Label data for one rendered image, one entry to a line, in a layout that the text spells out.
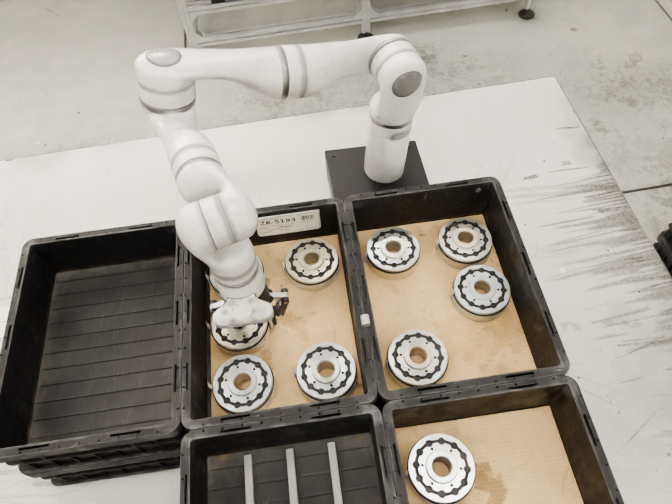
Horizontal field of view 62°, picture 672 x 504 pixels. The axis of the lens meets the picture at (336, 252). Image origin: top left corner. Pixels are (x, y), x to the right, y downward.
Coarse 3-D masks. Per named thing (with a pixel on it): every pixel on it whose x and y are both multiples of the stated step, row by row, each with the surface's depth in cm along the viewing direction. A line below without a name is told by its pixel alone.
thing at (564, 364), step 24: (384, 192) 105; (408, 192) 105; (504, 216) 101; (360, 264) 97; (528, 264) 95; (360, 288) 94; (552, 336) 88; (384, 384) 85; (432, 384) 84; (456, 384) 84; (480, 384) 84
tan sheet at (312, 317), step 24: (336, 240) 112; (264, 264) 109; (312, 264) 109; (288, 288) 106; (336, 288) 106; (288, 312) 103; (312, 312) 103; (336, 312) 103; (288, 336) 101; (312, 336) 101; (336, 336) 100; (216, 360) 99; (264, 360) 98; (288, 360) 98; (240, 384) 96; (288, 384) 96; (360, 384) 95; (216, 408) 94
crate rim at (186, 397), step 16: (256, 208) 104; (272, 208) 104; (288, 208) 104; (304, 208) 104; (336, 208) 104; (192, 256) 100; (352, 256) 98; (192, 272) 98; (352, 272) 96; (192, 288) 96; (352, 288) 94; (192, 304) 95; (368, 352) 88; (368, 368) 86; (368, 384) 85; (336, 400) 84; (352, 400) 84; (368, 400) 84; (224, 416) 83; (256, 416) 83; (272, 416) 83
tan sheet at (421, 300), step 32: (416, 224) 113; (384, 288) 105; (416, 288) 105; (448, 288) 105; (384, 320) 102; (416, 320) 101; (448, 320) 101; (512, 320) 100; (384, 352) 98; (448, 352) 98; (480, 352) 97; (512, 352) 97
